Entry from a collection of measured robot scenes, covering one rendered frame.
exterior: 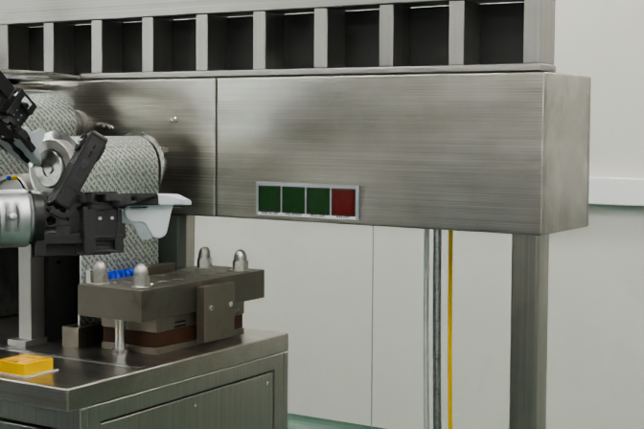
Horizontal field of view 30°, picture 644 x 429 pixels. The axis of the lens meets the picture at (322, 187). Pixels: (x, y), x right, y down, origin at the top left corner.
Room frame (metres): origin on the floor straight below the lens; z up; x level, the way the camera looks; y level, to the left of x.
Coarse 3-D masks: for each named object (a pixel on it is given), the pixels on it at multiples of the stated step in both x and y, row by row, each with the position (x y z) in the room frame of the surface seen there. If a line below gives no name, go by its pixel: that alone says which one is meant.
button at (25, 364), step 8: (0, 360) 2.09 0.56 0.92; (8, 360) 2.08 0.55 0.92; (16, 360) 2.08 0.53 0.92; (24, 360) 2.08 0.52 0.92; (32, 360) 2.08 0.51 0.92; (40, 360) 2.09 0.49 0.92; (48, 360) 2.10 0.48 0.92; (0, 368) 2.09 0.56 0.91; (8, 368) 2.08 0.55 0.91; (16, 368) 2.07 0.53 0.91; (24, 368) 2.06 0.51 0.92; (32, 368) 2.07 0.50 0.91; (40, 368) 2.09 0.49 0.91; (48, 368) 2.10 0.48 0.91
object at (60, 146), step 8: (48, 144) 2.38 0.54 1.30; (56, 144) 2.37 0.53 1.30; (64, 144) 2.37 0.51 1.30; (40, 152) 2.39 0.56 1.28; (64, 152) 2.36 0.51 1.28; (72, 152) 2.36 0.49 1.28; (64, 160) 2.36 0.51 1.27; (32, 168) 2.41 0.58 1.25; (32, 176) 2.41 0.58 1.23; (40, 184) 2.39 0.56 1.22; (48, 192) 2.38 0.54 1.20
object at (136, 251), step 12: (132, 228) 2.49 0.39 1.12; (132, 240) 2.49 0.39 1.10; (144, 240) 2.52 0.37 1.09; (156, 240) 2.56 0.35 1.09; (132, 252) 2.49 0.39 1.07; (144, 252) 2.52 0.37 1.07; (156, 252) 2.56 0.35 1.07; (84, 264) 2.37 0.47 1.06; (108, 264) 2.43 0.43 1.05; (120, 264) 2.46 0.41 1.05; (132, 264) 2.49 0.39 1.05
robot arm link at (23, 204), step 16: (0, 192) 1.53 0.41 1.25; (16, 192) 1.54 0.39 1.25; (0, 208) 1.51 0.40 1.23; (16, 208) 1.52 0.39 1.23; (32, 208) 1.53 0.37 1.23; (0, 224) 1.58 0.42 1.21; (16, 224) 1.52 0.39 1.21; (32, 224) 1.53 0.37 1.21; (0, 240) 1.52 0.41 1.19; (16, 240) 1.53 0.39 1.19; (32, 240) 1.55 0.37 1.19
